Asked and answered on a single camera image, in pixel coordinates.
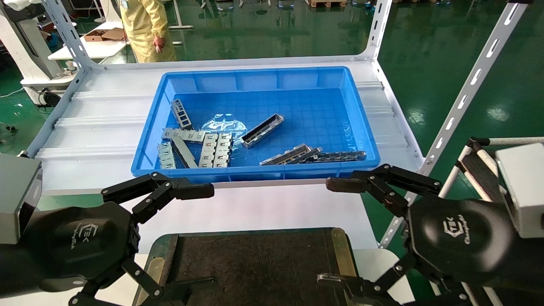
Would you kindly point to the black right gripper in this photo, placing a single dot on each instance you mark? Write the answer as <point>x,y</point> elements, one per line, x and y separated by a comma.
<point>459,238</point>

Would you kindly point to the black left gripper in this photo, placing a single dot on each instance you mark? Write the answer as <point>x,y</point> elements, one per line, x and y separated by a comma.
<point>80,242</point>

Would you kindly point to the silver perforated channel bracket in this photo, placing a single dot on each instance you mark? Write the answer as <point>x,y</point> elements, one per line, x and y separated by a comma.
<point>262,130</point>

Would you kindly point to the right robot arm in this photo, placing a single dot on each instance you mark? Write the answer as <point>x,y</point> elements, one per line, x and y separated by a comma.
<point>529,272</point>

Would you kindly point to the black flat container tray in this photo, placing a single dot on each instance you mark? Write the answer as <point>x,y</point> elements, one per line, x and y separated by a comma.
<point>255,263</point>

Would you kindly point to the white slotted metal shelf rack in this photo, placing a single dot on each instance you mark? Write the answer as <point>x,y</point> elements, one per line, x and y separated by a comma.
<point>106,127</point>

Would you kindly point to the white tube cart black shelves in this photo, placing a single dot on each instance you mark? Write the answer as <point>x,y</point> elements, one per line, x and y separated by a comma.
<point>480,170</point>

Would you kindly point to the clear plastic bag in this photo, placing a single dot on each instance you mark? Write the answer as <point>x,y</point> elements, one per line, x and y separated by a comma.
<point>223,124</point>

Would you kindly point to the blue plastic bin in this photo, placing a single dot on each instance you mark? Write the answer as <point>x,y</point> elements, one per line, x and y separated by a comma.
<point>297,110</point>

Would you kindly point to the white work table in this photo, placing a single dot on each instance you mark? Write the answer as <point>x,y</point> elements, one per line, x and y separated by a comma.
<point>97,49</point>

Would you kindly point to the open cardboard box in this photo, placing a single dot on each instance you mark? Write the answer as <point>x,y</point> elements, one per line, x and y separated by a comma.
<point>104,35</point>

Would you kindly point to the person in yellow coat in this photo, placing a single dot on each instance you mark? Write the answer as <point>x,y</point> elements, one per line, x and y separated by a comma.
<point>144,25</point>

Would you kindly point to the white machine stand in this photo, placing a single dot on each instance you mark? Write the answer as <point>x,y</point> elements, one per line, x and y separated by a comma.
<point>25,46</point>

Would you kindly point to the wooden pallet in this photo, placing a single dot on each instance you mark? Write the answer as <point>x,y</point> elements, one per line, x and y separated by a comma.
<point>327,3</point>

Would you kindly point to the silver stamped metal bracket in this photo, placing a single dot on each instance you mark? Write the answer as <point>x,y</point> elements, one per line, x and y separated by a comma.
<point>165,156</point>
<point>182,135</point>
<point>223,149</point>
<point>208,149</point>

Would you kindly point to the long dark perforated bracket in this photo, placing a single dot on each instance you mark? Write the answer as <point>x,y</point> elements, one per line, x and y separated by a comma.
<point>340,156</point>

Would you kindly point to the grey long channel bracket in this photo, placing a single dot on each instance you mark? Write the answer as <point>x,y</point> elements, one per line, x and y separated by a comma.
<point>285,155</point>

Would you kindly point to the dark perforated metal bracket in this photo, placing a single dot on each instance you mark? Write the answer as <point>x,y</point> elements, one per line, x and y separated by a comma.
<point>182,114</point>

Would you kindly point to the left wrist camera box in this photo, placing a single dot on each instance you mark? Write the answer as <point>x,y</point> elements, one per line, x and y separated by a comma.
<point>17,191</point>

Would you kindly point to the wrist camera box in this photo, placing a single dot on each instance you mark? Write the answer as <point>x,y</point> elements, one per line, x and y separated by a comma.
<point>17,191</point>
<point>522,187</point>

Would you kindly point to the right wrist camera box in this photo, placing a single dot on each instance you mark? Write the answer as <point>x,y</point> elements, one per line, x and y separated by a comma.
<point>522,187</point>

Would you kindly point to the white desk leg frame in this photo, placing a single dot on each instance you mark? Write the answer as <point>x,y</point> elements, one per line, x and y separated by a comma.
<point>180,26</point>

